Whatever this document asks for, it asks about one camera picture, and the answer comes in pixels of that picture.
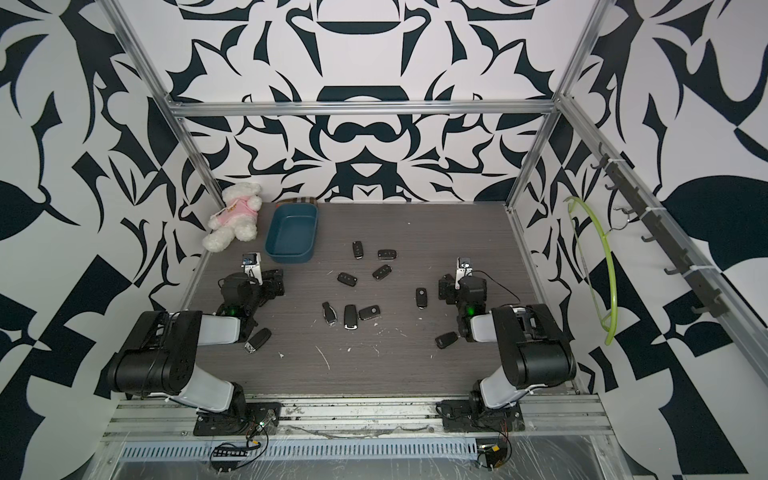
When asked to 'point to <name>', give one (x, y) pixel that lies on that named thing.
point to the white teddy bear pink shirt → (237, 218)
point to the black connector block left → (227, 459)
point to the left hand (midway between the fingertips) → (263, 267)
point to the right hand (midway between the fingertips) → (461, 273)
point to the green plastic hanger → (613, 326)
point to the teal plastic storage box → (291, 232)
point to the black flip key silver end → (329, 314)
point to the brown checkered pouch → (298, 201)
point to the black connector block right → (493, 454)
